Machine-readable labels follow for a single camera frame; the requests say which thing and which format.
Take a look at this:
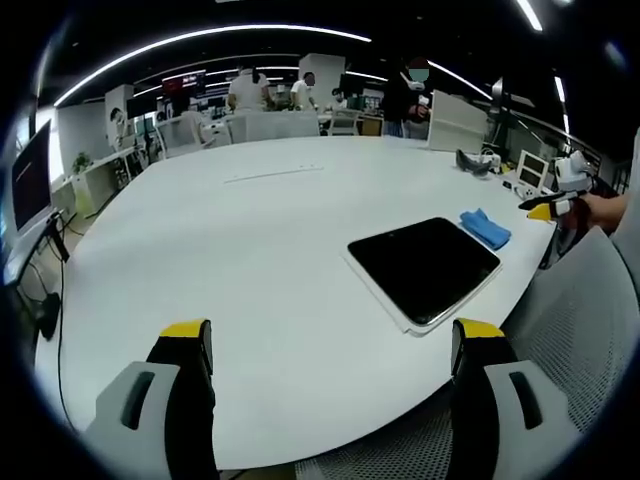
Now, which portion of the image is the red display screen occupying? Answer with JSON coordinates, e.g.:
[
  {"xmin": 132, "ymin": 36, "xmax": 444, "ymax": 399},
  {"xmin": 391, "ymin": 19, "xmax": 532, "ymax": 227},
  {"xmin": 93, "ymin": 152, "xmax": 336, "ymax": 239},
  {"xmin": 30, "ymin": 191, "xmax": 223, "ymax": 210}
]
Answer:
[{"xmin": 161, "ymin": 69, "xmax": 207, "ymax": 94}]

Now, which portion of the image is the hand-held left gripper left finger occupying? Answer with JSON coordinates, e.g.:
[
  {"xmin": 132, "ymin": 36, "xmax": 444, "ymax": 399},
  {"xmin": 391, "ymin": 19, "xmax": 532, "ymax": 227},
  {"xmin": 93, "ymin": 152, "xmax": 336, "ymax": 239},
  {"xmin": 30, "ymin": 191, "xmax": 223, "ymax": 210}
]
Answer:
[{"xmin": 82, "ymin": 317, "xmax": 221, "ymax": 480}]

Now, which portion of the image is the blue cleaning cloth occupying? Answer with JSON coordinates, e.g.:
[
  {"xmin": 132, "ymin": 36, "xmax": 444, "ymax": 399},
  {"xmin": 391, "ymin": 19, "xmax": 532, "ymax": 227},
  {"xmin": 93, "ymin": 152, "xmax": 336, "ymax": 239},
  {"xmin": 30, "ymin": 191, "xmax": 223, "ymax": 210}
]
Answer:
[{"xmin": 458, "ymin": 207, "xmax": 513, "ymax": 251}]

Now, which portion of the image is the white partition board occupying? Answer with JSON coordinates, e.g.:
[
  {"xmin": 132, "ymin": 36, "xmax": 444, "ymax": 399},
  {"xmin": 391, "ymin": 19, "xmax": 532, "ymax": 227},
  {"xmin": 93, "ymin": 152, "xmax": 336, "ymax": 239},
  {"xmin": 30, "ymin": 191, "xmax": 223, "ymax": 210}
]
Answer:
[{"xmin": 427, "ymin": 89, "xmax": 489, "ymax": 152}]

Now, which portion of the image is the black mirror with white frame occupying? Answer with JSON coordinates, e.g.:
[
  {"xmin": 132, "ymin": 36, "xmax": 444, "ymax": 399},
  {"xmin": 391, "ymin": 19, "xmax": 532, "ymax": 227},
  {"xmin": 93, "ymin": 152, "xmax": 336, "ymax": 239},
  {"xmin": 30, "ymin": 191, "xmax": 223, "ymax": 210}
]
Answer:
[{"xmin": 342, "ymin": 216, "xmax": 503, "ymax": 339}]

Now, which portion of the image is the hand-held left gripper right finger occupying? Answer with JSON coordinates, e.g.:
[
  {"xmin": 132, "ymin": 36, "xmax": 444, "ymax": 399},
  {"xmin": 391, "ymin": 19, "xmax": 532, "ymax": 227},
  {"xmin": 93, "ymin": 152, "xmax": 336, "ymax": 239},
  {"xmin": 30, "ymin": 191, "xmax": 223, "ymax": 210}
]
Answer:
[{"xmin": 449, "ymin": 317, "xmax": 587, "ymax": 480}]

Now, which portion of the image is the curved ceiling light strip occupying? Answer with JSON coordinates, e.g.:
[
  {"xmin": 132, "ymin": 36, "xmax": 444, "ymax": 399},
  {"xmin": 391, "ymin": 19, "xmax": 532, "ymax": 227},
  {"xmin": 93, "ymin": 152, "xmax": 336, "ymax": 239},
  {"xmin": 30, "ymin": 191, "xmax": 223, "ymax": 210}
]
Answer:
[{"xmin": 52, "ymin": 23, "xmax": 374, "ymax": 107}]

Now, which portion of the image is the computer monitor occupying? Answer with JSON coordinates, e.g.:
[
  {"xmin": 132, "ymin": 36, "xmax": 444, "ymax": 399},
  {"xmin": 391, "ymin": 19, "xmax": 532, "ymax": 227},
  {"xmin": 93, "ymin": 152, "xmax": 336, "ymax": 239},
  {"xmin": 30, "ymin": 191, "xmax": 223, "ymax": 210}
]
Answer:
[{"xmin": 9, "ymin": 118, "xmax": 54, "ymax": 234}]

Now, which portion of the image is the black cable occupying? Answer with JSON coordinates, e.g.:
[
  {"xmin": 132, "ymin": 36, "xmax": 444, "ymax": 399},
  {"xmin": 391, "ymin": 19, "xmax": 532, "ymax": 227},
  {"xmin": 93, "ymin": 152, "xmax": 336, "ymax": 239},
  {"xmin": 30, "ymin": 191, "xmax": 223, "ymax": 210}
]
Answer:
[{"xmin": 19, "ymin": 257, "xmax": 77, "ymax": 434}]

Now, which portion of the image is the person's right hand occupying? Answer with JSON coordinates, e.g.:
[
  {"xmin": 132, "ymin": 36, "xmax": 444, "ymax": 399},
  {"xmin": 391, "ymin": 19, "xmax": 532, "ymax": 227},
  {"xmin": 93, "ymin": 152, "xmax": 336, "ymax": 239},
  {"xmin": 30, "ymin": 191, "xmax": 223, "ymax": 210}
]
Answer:
[{"xmin": 582, "ymin": 192, "xmax": 631, "ymax": 234}]

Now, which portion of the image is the dark headset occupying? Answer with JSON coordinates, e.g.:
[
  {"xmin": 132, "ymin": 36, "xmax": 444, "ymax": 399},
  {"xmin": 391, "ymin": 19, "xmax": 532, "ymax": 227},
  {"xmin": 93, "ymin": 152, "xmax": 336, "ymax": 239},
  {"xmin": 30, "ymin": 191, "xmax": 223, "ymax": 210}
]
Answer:
[{"xmin": 454, "ymin": 148, "xmax": 494, "ymax": 182}]

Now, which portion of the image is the white office chair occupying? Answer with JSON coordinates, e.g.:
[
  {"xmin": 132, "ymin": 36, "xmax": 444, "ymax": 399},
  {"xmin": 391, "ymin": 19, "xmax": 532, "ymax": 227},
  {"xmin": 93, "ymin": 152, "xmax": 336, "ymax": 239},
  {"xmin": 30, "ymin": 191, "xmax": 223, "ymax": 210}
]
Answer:
[
  {"xmin": 327, "ymin": 109, "xmax": 362, "ymax": 137},
  {"xmin": 155, "ymin": 115, "xmax": 211, "ymax": 160}
]

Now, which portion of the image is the white box device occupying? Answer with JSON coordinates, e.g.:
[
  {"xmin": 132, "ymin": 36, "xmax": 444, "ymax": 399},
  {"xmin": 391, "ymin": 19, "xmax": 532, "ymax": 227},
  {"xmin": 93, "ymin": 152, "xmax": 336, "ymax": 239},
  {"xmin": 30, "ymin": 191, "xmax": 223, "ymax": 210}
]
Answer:
[{"xmin": 516, "ymin": 149, "xmax": 550, "ymax": 192}]

